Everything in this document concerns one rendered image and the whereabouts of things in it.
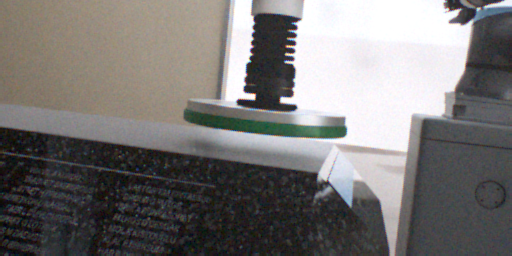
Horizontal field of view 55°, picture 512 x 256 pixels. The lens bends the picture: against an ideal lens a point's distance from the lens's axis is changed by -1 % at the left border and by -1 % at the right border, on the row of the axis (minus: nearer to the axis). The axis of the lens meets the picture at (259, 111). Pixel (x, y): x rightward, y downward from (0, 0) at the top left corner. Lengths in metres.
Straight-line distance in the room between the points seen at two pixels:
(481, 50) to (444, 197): 0.46
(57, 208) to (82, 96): 5.89
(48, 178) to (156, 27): 5.47
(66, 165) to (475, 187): 1.14
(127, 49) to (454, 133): 5.09
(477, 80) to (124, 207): 1.25
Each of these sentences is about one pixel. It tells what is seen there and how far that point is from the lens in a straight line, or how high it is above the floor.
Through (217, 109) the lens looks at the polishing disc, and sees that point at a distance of 0.58.
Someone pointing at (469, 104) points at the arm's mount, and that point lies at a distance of 1.56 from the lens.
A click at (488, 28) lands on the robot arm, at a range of 1.61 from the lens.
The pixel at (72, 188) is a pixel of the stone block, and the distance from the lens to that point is 0.58.
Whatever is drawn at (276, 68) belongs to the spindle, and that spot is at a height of 0.91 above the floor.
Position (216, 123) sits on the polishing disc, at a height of 0.84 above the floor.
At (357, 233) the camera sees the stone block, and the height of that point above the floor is 0.74.
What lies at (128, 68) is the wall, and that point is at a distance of 6.14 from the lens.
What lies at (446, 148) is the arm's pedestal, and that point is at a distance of 1.46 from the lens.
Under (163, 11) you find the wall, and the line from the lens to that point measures 6.02.
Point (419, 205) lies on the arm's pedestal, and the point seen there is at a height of 0.60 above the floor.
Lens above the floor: 0.89
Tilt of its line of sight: 3 degrees down
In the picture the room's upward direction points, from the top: 6 degrees clockwise
